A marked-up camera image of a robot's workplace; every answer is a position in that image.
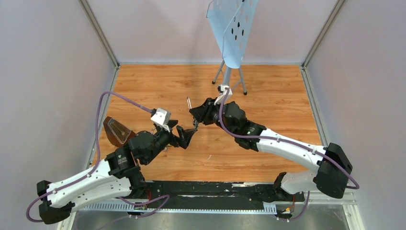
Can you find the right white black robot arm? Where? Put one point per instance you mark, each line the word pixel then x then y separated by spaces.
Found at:
pixel 328 167

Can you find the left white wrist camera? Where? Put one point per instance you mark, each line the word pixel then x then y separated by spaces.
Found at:
pixel 160 117

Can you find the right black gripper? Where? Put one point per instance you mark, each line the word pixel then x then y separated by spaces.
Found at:
pixel 202 114

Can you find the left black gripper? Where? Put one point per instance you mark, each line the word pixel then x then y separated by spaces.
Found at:
pixel 185 136

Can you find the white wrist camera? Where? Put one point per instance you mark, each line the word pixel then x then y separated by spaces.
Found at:
pixel 160 117
pixel 225 92

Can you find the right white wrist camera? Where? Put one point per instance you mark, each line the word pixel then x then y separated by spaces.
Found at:
pixel 225 92

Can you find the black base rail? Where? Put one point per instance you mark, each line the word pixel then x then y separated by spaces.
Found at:
pixel 264 192

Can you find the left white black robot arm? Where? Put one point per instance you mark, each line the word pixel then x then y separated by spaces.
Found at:
pixel 117 175

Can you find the aluminium frame post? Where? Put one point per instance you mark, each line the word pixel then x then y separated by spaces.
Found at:
pixel 99 32

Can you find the white slotted cable duct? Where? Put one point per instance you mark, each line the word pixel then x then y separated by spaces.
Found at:
pixel 222 205

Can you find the light blue music stand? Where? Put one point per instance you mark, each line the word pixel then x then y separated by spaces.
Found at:
pixel 231 22

